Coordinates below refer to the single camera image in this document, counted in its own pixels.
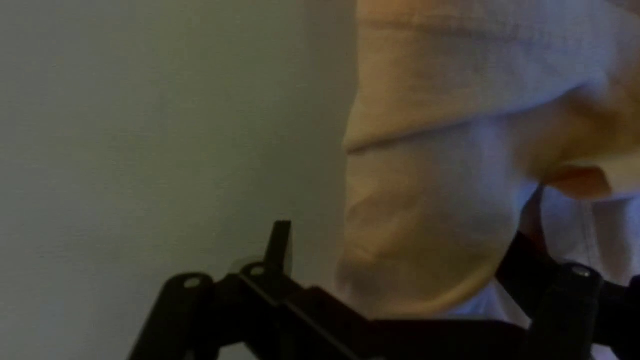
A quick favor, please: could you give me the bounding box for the peach shirt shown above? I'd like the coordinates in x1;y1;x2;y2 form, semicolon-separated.
332;0;640;323

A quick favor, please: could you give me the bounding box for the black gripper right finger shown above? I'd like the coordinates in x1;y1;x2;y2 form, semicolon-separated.
497;228;640;360

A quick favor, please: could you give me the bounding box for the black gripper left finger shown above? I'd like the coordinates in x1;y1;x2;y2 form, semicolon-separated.
129;219;377;360

